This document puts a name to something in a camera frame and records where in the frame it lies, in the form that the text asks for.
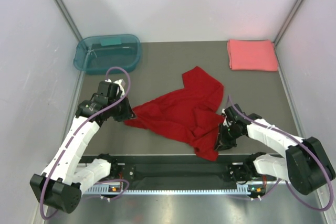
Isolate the folded pink t-shirt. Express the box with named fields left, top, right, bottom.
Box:
left=227, top=39, right=279, bottom=71

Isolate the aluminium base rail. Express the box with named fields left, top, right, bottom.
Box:
left=41, top=162, right=329, bottom=196

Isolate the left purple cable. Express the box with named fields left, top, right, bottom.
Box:
left=39, top=67, right=131, bottom=220

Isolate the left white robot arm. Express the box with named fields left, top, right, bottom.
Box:
left=29, top=79, right=136, bottom=214

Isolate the black mounting plate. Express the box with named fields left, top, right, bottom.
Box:
left=110, top=163, right=261, bottom=190

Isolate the teal plastic bin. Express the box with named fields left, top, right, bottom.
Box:
left=73, top=34, right=142, bottom=75

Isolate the red t-shirt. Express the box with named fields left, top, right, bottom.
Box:
left=125, top=67, right=224, bottom=161

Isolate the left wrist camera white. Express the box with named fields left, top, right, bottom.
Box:
left=105, top=79, right=125, bottom=92

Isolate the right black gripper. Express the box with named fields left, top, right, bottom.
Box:
left=214, top=123, right=243, bottom=151

